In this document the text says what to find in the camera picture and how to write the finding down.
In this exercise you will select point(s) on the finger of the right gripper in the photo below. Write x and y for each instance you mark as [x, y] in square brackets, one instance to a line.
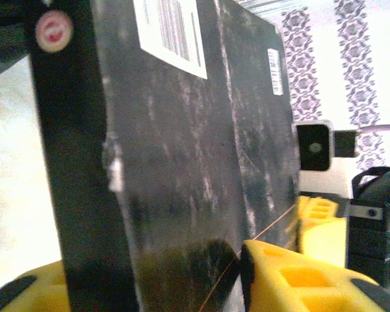
[325, 240]

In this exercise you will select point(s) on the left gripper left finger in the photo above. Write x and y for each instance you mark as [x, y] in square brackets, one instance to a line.
[35, 292]

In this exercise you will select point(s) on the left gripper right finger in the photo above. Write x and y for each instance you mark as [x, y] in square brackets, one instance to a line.
[295, 286]

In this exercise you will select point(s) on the black hardcover notebook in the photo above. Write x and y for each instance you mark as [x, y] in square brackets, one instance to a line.
[182, 146]

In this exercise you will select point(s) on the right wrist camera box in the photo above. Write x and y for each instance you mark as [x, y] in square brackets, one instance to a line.
[325, 182]

